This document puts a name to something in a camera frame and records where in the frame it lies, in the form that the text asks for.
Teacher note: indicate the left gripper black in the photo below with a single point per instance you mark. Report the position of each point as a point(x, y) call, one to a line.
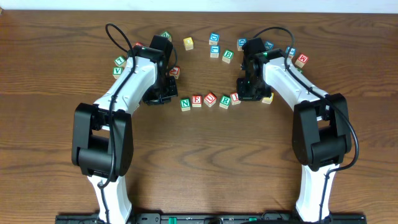
point(160, 97)

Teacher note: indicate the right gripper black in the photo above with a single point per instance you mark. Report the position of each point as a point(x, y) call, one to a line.
point(253, 94)

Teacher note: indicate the green N block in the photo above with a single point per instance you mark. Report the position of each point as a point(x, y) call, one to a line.
point(185, 104)

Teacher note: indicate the red I block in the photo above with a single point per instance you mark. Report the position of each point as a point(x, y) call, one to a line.
point(235, 98)

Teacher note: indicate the red E block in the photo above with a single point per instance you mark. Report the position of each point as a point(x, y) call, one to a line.
point(196, 101)

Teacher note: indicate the green R block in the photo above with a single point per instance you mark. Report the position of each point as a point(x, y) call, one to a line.
point(225, 102)

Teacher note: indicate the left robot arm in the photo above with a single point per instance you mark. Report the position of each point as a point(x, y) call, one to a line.
point(102, 145)

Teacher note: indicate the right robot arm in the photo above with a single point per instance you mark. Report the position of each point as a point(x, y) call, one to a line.
point(320, 135)

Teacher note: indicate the red A block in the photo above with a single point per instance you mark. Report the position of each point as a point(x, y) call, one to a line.
point(175, 72)

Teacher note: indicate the green B block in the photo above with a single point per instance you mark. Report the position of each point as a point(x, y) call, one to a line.
point(227, 56)

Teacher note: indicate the blue X block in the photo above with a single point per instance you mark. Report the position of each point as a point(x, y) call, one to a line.
point(268, 45)

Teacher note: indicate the yellow O block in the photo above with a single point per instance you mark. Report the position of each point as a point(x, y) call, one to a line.
point(188, 43)

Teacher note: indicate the blue D block right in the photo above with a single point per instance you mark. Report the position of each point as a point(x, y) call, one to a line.
point(240, 43)

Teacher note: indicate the blue d block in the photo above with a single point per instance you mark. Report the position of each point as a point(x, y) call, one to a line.
point(214, 39)
point(240, 43)

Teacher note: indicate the blue Z block right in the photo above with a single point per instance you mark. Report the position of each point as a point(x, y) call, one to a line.
point(290, 52)

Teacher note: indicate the red M block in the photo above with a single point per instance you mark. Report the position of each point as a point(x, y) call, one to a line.
point(301, 60)

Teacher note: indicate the green V block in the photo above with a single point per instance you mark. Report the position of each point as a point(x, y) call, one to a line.
point(117, 72)

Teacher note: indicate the green Z block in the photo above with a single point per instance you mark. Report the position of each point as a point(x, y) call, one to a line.
point(167, 35)

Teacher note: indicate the green L block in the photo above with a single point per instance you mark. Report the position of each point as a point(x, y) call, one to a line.
point(120, 61)

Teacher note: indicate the blue L block centre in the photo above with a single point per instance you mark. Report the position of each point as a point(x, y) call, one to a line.
point(214, 51)

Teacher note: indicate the blue D block upper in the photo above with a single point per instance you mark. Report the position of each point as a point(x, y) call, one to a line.
point(214, 39)

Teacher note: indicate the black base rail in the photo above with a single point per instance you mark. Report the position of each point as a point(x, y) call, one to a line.
point(155, 218)

